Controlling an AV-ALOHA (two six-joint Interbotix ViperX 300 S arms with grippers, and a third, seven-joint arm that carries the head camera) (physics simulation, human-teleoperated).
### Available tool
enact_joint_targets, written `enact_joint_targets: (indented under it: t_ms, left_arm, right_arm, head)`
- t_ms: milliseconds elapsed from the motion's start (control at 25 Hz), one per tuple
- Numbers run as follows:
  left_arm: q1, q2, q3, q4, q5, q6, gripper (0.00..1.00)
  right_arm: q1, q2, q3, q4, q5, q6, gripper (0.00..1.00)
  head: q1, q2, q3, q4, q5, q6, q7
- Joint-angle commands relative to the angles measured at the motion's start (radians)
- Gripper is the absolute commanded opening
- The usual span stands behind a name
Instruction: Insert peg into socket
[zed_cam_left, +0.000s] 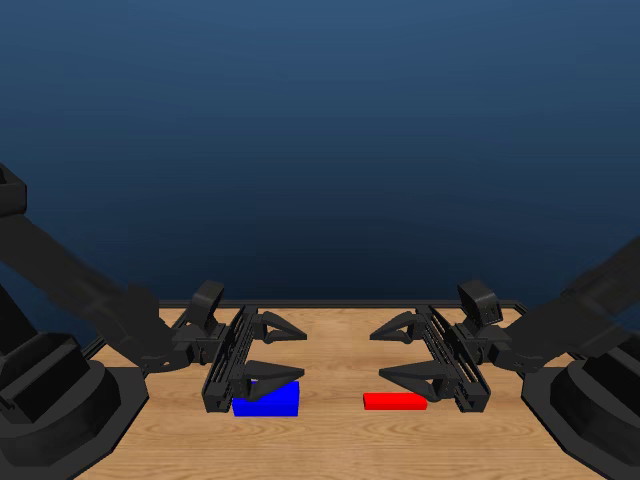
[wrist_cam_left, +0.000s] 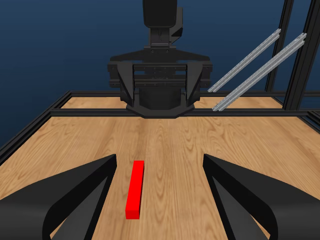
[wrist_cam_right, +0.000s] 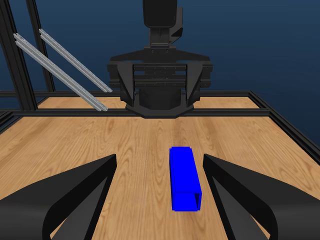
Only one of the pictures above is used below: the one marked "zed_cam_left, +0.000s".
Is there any thin red peg bar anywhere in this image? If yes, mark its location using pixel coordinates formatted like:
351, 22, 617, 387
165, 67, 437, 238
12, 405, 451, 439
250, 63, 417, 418
363, 392, 429, 412

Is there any black table frame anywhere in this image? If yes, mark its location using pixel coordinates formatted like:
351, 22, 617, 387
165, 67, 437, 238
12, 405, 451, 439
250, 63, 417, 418
82, 298, 586, 361

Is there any blue hollow socket block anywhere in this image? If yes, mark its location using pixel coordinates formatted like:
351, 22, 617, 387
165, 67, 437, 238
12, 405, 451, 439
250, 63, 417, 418
232, 380, 300, 418

